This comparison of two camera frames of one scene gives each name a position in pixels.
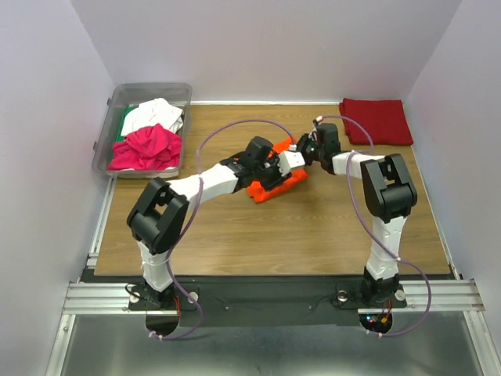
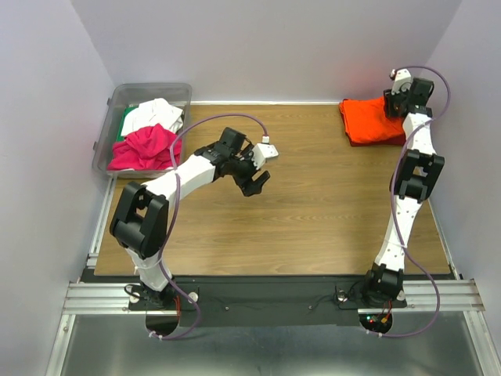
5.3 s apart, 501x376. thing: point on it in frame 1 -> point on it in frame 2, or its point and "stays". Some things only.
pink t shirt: x=154 y=148 stays
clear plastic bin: x=143 y=132 stays
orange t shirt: x=256 y=189 -> x=367 y=119
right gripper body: x=311 y=149 -> x=392 y=103
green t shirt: x=119 y=137 stays
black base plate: x=264 y=303 stays
